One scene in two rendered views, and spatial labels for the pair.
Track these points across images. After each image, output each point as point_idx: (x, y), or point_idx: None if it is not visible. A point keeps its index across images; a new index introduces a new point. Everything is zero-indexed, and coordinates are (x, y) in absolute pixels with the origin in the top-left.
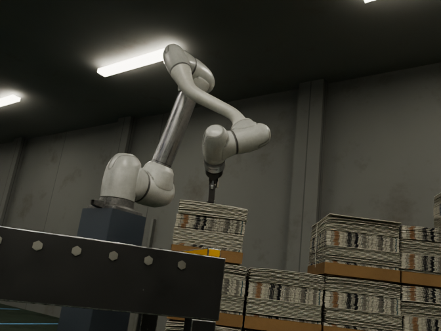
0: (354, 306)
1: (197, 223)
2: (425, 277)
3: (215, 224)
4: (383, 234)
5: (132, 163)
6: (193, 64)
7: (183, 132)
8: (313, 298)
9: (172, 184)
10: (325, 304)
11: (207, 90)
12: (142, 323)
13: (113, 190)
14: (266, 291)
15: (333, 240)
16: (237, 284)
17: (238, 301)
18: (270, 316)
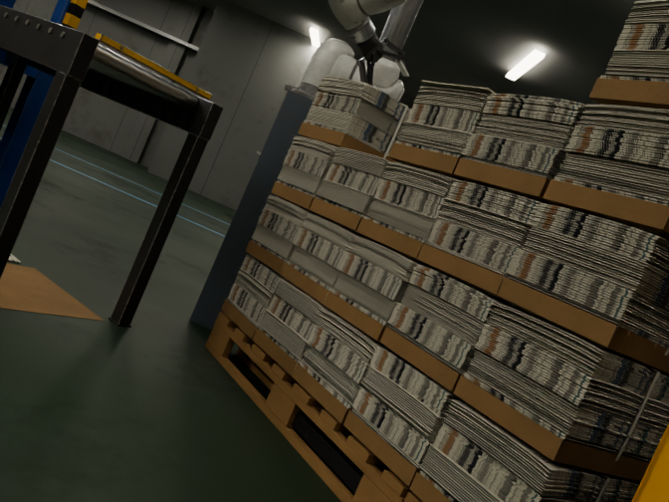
0: (398, 200)
1: (327, 102)
2: (481, 168)
3: (338, 102)
4: (464, 108)
5: (330, 48)
6: None
7: (407, 12)
8: (369, 186)
9: (391, 81)
10: (375, 194)
11: None
12: (181, 150)
13: (305, 76)
14: (338, 174)
15: (414, 117)
16: (321, 164)
17: (316, 181)
18: (331, 202)
